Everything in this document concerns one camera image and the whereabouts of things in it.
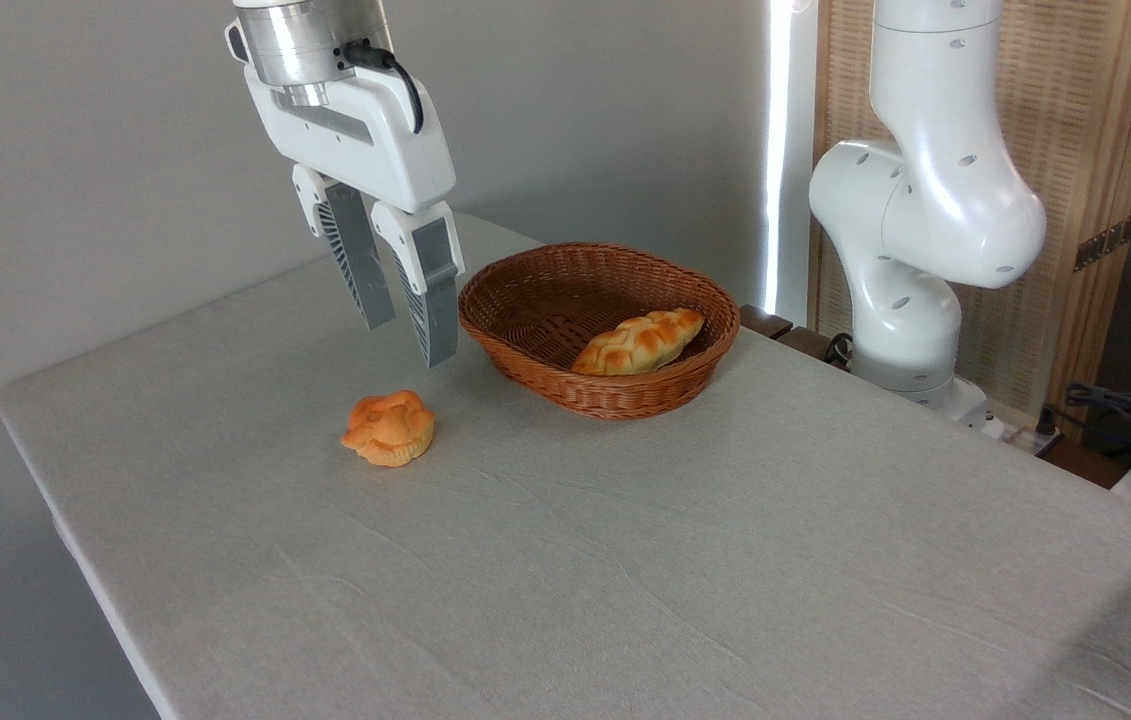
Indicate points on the wooden folding screen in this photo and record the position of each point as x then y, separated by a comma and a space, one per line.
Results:
1085, 120

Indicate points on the brown wicker basket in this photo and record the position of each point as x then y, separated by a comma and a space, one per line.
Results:
545, 300

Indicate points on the brass screen hinge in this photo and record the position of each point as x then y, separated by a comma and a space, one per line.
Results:
1105, 242

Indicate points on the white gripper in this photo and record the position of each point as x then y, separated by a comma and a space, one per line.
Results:
365, 140

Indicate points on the light grey tablecloth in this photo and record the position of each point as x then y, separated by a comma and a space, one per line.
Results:
625, 560

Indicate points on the dark wooden furniture piece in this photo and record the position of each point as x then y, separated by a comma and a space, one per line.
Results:
775, 328

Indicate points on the white power strip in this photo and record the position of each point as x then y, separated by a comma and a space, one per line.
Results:
1025, 436

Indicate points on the round orange bread bun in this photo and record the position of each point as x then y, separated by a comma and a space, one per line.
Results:
388, 428

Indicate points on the long braided bread loaf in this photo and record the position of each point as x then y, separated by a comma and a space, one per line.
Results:
637, 342

